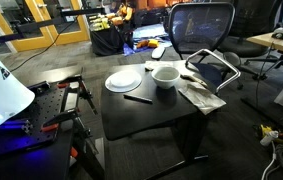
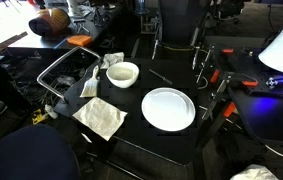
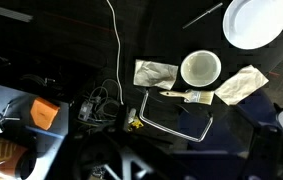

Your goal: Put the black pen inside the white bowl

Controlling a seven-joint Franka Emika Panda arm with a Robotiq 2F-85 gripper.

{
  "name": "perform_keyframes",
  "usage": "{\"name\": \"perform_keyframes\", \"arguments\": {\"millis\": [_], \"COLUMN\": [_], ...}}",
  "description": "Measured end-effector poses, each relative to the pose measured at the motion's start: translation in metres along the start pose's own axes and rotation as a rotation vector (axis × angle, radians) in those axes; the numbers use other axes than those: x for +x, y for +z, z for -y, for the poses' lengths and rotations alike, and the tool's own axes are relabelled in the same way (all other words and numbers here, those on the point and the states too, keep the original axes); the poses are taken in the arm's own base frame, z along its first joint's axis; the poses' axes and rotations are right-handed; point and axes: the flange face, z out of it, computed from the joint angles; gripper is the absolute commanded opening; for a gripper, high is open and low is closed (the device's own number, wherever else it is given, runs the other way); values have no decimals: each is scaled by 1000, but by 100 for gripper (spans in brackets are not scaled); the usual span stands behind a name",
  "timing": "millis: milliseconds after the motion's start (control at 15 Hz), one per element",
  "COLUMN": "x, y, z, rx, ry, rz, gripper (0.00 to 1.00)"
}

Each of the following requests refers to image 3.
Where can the grey power adapter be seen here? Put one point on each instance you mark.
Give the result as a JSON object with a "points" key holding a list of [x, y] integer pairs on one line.
{"points": [[86, 111]]}

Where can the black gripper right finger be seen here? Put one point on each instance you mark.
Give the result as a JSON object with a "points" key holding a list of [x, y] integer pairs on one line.
{"points": [[154, 166]]}

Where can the orange foam block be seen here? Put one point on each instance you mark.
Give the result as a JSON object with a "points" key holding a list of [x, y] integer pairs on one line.
{"points": [[44, 113]]}

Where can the grey metal bar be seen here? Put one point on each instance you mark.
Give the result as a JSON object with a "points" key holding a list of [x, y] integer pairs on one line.
{"points": [[7, 12]]}

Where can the large flat beige cloth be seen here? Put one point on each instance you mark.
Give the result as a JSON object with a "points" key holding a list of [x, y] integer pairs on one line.
{"points": [[241, 85]]}

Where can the yellow plug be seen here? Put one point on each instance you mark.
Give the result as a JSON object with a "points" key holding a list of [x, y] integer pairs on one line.
{"points": [[136, 124]]}

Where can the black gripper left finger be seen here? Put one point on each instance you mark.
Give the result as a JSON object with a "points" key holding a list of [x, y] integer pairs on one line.
{"points": [[97, 156]]}

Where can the white plug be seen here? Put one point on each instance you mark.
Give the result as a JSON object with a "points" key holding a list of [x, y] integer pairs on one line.
{"points": [[132, 115]]}

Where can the thin metal rod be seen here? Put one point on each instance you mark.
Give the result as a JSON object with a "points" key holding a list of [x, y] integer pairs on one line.
{"points": [[202, 15]]}

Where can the white bowl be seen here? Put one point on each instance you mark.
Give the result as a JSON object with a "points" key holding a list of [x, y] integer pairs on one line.
{"points": [[201, 68]]}

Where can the white top desk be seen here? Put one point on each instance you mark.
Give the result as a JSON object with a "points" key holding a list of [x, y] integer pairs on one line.
{"points": [[1, 96]]}

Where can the small crumpled beige cloth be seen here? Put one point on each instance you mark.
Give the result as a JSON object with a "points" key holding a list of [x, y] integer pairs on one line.
{"points": [[154, 74]]}

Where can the white round plate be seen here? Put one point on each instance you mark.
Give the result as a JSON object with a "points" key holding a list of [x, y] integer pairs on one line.
{"points": [[256, 23]]}

